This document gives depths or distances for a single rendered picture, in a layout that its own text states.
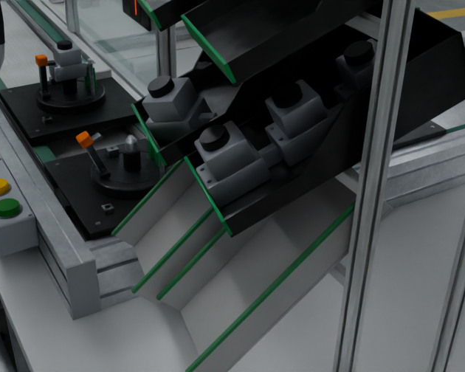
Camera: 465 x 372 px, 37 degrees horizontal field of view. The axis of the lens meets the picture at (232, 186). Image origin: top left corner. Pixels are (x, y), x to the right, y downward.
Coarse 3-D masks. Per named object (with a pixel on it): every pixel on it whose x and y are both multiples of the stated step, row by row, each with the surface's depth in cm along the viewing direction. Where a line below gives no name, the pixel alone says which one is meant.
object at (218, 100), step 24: (192, 72) 87; (216, 72) 88; (264, 72) 76; (216, 96) 84; (240, 96) 76; (264, 96) 78; (144, 120) 87; (216, 120) 77; (240, 120) 78; (168, 144) 77; (192, 144) 78
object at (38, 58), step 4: (36, 56) 134; (40, 56) 134; (44, 56) 134; (36, 60) 134; (40, 60) 134; (44, 60) 134; (52, 60) 137; (40, 64) 134; (44, 64) 135; (48, 64) 135; (52, 64) 136; (40, 68) 135; (44, 68) 135; (40, 72) 136; (44, 72) 136; (40, 76) 136; (44, 76) 136; (40, 80) 137; (44, 80) 136; (44, 84) 137; (44, 88) 137; (44, 92) 138
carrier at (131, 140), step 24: (120, 144) 127; (144, 144) 127; (48, 168) 119; (72, 168) 119; (96, 168) 114; (120, 168) 116; (144, 168) 116; (168, 168) 116; (72, 192) 113; (96, 192) 113; (120, 192) 111; (144, 192) 111; (96, 216) 107; (120, 216) 107
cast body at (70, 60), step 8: (64, 40) 137; (56, 48) 135; (64, 48) 135; (72, 48) 136; (56, 56) 136; (64, 56) 134; (72, 56) 135; (80, 56) 136; (56, 64) 136; (64, 64) 135; (72, 64) 136; (80, 64) 137; (56, 72) 135; (64, 72) 136; (72, 72) 137; (80, 72) 138; (56, 80) 136
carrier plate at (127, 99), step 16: (48, 80) 150; (96, 80) 151; (112, 80) 151; (0, 96) 145; (16, 96) 143; (32, 96) 143; (112, 96) 144; (128, 96) 144; (16, 112) 137; (32, 112) 137; (96, 112) 138; (112, 112) 138; (128, 112) 138; (32, 128) 131; (48, 128) 131; (64, 128) 132; (80, 128) 133; (96, 128) 134; (32, 144) 129
